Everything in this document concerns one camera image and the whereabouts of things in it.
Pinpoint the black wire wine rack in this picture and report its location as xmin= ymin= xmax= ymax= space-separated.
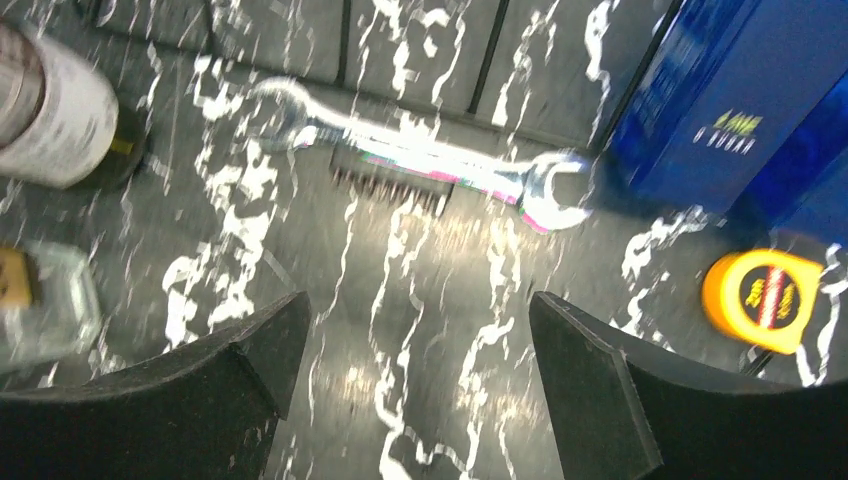
xmin=76 ymin=1 xmax=680 ymax=148

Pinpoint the yellow tape measure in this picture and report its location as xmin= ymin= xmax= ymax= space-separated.
xmin=701 ymin=249 xmax=823 ymax=355

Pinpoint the black bit holder strip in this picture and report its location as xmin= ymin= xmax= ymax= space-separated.
xmin=329 ymin=147 xmax=453 ymax=218

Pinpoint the blue square water bottle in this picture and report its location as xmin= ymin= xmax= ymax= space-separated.
xmin=609 ymin=0 xmax=847 ymax=213

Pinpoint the clear square liquor bottle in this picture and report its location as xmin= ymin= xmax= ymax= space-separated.
xmin=1 ymin=241 xmax=103 ymax=374

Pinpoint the silver open-end wrench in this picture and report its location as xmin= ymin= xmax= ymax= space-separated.
xmin=248 ymin=77 xmax=591 ymax=233

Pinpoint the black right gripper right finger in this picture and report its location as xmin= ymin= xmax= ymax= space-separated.
xmin=529 ymin=292 xmax=847 ymax=479

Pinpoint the dark green wine bottle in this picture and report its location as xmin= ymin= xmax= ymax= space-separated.
xmin=1 ymin=20 xmax=147 ymax=190

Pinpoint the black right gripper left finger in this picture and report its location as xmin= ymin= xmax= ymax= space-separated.
xmin=1 ymin=292 xmax=312 ymax=479

